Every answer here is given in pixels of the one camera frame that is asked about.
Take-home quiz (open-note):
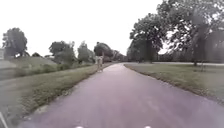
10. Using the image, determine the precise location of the person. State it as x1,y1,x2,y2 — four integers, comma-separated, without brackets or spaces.
96,55,104,73

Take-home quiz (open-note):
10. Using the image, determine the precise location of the dark leaning tree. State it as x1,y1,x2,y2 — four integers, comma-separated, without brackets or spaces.
93,41,115,63

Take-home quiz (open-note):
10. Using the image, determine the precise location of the small slim tree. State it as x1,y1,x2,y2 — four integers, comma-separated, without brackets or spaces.
77,41,96,64

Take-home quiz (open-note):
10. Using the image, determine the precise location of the purple-grey asphalt path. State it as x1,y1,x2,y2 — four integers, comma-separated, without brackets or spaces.
18,62,224,128

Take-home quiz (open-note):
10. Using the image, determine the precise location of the large leafy tree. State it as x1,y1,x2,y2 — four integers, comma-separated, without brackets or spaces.
126,13,168,64

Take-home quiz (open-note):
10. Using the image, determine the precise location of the broad low tree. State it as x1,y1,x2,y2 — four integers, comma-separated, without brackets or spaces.
48,40,77,65

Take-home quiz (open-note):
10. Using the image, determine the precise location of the row of low bushes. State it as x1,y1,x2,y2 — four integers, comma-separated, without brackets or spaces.
13,61,94,77

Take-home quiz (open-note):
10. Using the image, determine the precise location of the grass verge with ditch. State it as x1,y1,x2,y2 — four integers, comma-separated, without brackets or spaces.
0,63,113,126

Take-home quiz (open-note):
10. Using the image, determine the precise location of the pale road behind field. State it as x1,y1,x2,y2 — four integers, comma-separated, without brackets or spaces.
153,61,224,66

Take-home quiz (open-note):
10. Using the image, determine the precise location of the wide grass field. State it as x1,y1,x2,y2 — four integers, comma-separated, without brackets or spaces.
123,62,224,103

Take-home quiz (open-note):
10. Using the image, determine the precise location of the huge overhanging tree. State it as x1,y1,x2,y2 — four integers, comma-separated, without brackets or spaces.
156,0,224,67

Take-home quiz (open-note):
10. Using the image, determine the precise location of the round dark tree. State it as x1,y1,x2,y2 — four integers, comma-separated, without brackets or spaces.
2,27,29,58

